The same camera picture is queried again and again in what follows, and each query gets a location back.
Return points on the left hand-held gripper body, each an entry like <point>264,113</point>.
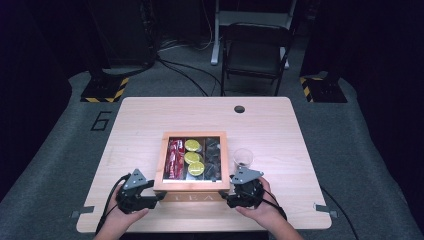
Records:
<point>133,196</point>

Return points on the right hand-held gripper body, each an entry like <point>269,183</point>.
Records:
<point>248,193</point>

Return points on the wooden tea box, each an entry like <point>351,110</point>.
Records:
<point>193,186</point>

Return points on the clear plastic cup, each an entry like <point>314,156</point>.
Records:
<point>242,155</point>

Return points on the person's left hand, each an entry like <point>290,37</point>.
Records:
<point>120,216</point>

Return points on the person's right hand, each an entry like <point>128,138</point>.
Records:
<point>266,213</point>

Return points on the pile of dark tea bags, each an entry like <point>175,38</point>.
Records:
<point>212,158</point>

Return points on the yellow-green round capsule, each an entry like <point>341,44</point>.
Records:
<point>192,145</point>
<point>191,157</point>
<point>196,168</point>

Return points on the pile of red packets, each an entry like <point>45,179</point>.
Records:
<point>175,158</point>

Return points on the black table grommet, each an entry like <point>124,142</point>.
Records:
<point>239,109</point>

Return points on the hazard-striped stand base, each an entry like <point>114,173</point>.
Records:
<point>325,91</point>
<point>103,90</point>

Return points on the black folding chair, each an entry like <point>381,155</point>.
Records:
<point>255,53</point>

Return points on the black equipment cabinet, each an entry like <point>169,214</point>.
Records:
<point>123,30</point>

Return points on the grey table bracket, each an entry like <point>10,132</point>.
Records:
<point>83,210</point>
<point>325,209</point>

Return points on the white desk frame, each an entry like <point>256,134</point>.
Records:
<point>216,40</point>

